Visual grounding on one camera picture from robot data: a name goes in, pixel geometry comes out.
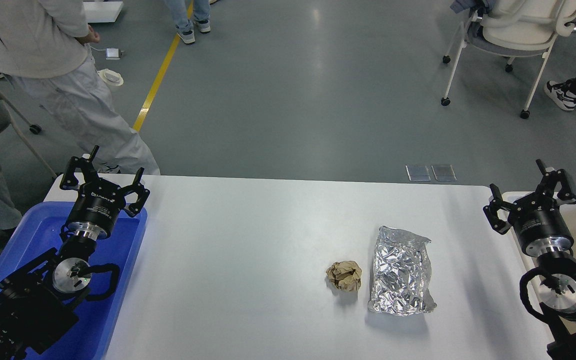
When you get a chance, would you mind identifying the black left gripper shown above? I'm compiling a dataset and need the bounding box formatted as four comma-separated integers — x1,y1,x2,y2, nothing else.
59,145,150,240

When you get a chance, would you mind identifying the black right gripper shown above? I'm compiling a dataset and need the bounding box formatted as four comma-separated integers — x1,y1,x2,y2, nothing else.
483,159,576,258

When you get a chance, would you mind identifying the aluminium foil bag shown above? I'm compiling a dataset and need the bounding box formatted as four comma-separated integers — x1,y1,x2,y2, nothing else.
367,225,438,317

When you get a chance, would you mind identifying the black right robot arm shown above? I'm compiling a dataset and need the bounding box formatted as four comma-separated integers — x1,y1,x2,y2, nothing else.
482,159,576,360

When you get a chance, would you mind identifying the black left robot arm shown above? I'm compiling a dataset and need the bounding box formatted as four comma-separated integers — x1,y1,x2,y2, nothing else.
0,145,150,360

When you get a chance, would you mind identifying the right floor socket plate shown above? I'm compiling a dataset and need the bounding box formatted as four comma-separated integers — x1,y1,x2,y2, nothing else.
431,164,457,182

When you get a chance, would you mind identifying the floor socket plate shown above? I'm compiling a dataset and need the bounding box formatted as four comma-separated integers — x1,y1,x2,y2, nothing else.
431,164,457,182
406,164,432,182

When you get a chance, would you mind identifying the left floor socket plate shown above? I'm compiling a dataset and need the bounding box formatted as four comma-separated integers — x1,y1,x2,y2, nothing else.
406,164,432,182

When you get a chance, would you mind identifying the white round floor object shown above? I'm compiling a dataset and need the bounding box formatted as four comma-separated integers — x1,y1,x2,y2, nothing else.
97,68,124,88

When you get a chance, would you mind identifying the blue plastic bin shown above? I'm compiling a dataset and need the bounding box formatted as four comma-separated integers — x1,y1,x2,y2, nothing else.
0,201,148,360

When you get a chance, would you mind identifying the white power adapter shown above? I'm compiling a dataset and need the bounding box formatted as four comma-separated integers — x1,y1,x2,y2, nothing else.
105,48,124,60

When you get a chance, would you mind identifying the person in white clothes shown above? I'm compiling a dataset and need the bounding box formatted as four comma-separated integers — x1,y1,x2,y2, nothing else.
0,0,161,175

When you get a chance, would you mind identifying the white office chair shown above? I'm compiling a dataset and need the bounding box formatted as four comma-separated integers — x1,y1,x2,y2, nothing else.
440,0,576,119

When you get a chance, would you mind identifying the crumpled brown paper ball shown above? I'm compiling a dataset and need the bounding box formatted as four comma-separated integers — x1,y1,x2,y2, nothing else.
326,260,362,293

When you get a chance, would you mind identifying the person in blue jeans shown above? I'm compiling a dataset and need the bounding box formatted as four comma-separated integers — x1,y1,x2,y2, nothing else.
163,0,211,44

